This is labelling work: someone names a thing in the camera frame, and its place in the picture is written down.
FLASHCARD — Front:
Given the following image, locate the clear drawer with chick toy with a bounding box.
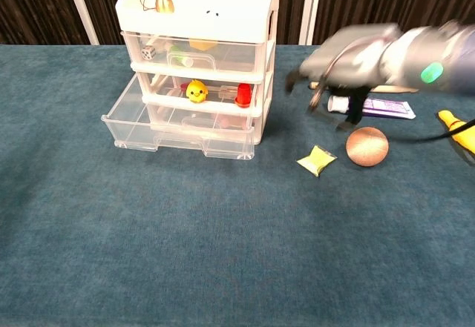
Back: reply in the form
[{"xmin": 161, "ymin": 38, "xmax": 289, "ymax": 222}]
[{"xmin": 101, "ymin": 73, "xmax": 261, "ymax": 160}]

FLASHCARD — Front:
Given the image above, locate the red toy cup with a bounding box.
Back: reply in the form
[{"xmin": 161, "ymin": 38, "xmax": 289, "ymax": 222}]
[{"xmin": 234, "ymin": 83, "xmax": 253, "ymax": 108}]

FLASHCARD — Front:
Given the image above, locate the dark brown pleated curtain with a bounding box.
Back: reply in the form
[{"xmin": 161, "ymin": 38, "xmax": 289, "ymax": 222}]
[{"xmin": 0, "ymin": 0, "xmax": 475, "ymax": 50}]

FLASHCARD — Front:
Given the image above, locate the yellow rubber toy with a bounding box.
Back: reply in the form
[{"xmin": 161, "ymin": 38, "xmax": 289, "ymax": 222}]
[{"xmin": 437, "ymin": 109, "xmax": 475, "ymax": 165}]

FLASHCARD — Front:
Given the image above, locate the white frame post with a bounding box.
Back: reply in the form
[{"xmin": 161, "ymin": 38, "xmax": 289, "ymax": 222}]
[
  {"xmin": 298, "ymin": 0, "xmax": 324, "ymax": 45},
  {"xmin": 62, "ymin": 0, "xmax": 100, "ymax": 45}
]

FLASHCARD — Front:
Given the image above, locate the gold bell with wire loop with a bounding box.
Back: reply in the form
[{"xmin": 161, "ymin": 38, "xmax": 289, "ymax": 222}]
[{"xmin": 140, "ymin": 0, "xmax": 175, "ymax": 15}]

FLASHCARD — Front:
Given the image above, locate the wooden stick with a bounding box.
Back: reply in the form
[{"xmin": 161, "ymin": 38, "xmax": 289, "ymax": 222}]
[{"xmin": 309, "ymin": 81, "xmax": 420, "ymax": 94}]

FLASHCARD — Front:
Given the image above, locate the teal table cloth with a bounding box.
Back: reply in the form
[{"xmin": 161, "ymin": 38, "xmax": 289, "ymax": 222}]
[{"xmin": 0, "ymin": 44, "xmax": 475, "ymax": 327}]

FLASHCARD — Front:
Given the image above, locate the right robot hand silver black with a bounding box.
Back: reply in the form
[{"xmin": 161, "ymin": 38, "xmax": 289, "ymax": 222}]
[{"xmin": 284, "ymin": 22, "xmax": 405, "ymax": 126}]

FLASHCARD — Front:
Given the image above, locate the purple white toothpaste tube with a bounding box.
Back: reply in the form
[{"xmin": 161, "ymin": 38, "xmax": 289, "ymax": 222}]
[{"xmin": 327, "ymin": 94, "xmax": 416, "ymax": 120}]

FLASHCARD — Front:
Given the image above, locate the white plastic drawer unit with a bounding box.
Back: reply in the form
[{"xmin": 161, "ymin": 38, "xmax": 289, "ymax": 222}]
[{"xmin": 114, "ymin": 0, "xmax": 282, "ymax": 145}]

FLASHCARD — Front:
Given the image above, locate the orange ball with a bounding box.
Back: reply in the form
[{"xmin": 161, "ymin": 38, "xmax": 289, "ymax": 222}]
[{"xmin": 345, "ymin": 126, "xmax": 390, "ymax": 167}]

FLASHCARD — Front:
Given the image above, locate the yellow toy block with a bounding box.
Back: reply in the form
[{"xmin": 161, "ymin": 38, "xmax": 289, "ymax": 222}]
[{"xmin": 189, "ymin": 39, "xmax": 219, "ymax": 52}]

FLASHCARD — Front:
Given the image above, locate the clear drawer with die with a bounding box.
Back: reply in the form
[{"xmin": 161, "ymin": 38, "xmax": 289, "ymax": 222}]
[{"xmin": 120, "ymin": 31, "xmax": 267, "ymax": 74}]

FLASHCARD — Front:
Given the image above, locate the black cable with connector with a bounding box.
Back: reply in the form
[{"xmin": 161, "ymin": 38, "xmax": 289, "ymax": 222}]
[{"xmin": 307, "ymin": 36, "xmax": 475, "ymax": 143}]

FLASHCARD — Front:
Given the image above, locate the yellow chick toy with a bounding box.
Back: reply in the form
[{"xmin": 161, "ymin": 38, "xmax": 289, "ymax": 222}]
[{"xmin": 185, "ymin": 79, "xmax": 209, "ymax": 104}]

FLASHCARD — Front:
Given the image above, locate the green white toy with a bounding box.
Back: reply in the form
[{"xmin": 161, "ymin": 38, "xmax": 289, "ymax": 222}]
[{"xmin": 168, "ymin": 44, "xmax": 194, "ymax": 67}]

